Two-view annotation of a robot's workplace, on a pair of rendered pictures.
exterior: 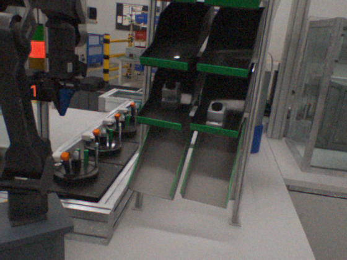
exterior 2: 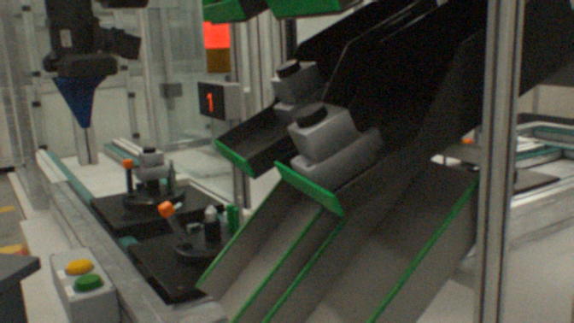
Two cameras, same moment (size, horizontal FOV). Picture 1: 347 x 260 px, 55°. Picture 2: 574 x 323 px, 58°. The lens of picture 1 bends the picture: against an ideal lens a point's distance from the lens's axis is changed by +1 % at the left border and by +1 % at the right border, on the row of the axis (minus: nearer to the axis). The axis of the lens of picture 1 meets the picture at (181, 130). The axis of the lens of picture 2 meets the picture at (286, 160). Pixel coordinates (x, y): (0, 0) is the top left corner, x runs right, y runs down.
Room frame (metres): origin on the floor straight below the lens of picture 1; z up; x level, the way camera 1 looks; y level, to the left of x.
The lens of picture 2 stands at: (0.56, -0.44, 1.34)
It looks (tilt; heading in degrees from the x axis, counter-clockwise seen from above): 14 degrees down; 53
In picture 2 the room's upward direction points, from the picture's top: 3 degrees counter-clockwise
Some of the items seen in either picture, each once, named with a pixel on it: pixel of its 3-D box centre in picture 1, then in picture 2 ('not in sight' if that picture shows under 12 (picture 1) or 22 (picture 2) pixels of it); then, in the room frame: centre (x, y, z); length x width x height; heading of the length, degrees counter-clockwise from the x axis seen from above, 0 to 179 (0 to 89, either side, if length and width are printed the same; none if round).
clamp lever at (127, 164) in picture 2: not in sight; (132, 176); (0.96, 0.66, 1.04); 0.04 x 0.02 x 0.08; 175
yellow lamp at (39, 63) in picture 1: (36, 64); (218, 60); (1.11, 0.50, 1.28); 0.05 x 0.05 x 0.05
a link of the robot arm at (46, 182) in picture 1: (25, 173); not in sight; (0.59, 0.29, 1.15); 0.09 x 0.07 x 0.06; 89
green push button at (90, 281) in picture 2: not in sight; (88, 284); (0.76, 0.35, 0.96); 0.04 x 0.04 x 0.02
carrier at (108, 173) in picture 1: (75, 162); (212, 226); (0.97, 0.32, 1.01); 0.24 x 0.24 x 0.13; 85
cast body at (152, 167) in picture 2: not in sight; (155, 162); (1.01, 0.66, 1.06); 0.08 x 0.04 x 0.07; 175
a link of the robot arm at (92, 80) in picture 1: (62, 67); (73, 42); (0.77, 0.29, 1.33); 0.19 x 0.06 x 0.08; 84
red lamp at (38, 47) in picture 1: (36, 49); (216, 34); (1.11, 0.50, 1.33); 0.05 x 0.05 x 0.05
